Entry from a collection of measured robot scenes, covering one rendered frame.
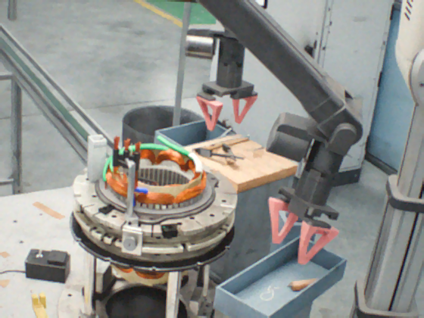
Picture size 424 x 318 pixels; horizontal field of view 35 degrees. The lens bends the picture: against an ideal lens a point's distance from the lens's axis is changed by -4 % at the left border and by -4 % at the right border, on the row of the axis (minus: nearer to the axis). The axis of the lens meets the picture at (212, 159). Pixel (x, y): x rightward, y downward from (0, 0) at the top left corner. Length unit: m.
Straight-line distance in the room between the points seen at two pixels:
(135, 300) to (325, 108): 0.71
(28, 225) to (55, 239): 0.10
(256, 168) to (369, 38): 2.24
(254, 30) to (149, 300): 0.77
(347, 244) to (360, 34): 1.08
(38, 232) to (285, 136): 0.88
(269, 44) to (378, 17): 2.72
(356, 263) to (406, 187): 2.04
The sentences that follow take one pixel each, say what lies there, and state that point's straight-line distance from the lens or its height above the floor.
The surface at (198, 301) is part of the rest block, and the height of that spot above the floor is 0.87.
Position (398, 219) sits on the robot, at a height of 1.13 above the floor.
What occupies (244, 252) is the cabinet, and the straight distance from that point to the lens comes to 1.62.
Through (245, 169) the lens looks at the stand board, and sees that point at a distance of 1.55.
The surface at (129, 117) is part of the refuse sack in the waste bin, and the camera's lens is 3.17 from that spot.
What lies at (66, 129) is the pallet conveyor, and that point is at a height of 0.73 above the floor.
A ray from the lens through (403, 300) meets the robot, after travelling 1.42.
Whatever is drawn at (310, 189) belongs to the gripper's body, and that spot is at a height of 1.23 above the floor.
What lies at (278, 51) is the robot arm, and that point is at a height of 1.46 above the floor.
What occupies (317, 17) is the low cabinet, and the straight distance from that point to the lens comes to 3.50.
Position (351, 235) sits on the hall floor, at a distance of 3.54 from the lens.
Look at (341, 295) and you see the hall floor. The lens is 3.08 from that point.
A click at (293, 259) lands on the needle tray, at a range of 1.33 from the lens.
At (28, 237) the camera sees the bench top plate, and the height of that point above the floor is 0.78.
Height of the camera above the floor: 1.73
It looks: 25 degrees down
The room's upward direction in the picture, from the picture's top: 7 degrees clockwise
